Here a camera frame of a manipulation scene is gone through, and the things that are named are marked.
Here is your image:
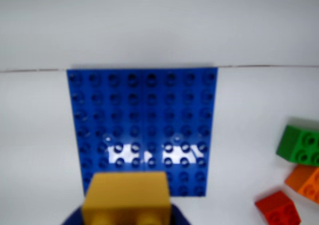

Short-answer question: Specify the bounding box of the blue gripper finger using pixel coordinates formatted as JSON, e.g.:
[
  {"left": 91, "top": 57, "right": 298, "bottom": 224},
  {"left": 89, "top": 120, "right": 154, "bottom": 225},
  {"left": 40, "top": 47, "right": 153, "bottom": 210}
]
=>
[
  {"left": 170, "top": 203, "right": 191, "bottom": 225},
  {"left": 60, "top": 205, "right": 84, "bottom": 225}
]

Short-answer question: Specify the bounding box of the yellow 2x2 toy block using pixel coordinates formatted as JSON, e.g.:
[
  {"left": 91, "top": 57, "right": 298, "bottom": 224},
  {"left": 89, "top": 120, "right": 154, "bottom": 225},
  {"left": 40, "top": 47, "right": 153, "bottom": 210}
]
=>
[{"left": 81, "top": 171, "right": 172, "bottom": 225}]

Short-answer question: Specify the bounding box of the red 2x2 toy block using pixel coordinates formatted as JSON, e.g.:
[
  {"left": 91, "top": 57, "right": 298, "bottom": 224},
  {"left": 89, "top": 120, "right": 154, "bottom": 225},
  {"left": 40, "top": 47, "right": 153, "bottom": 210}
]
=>
[{"left": 254, "top": 190, "right": 302, "bottom": 225}]

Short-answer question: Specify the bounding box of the orange 2x4 toy block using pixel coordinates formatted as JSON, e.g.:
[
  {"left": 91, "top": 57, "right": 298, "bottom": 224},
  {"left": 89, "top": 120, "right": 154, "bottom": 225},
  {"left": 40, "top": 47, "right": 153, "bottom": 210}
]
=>
[{"left": 285, "top": 164, "right": 319, "bottom": 207}]

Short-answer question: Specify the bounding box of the green 2x4 toy block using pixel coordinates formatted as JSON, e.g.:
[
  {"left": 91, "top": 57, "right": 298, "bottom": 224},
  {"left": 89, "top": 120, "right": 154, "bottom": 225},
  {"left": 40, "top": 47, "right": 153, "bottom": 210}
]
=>
[{"left": 276, "top": 117, "right": 319, "bottom": 167}]

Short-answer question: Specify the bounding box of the white paper table cover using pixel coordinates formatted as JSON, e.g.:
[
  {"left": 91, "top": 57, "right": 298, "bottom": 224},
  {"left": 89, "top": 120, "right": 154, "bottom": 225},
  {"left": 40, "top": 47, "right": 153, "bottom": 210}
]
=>
[
  {"left": 0, "top": 65, "right": 319, "bottom": 225},
  {"left": 0, "top": 0, "right": 319, "bottom": 73}
]

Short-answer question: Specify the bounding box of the blue 8x8 studded base plate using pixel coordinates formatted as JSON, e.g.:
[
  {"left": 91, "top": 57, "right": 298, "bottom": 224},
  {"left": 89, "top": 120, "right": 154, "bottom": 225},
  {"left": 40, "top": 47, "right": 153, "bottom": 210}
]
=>
[{"left": 66, "top": 66, "right": 218, "bottom": 198}]

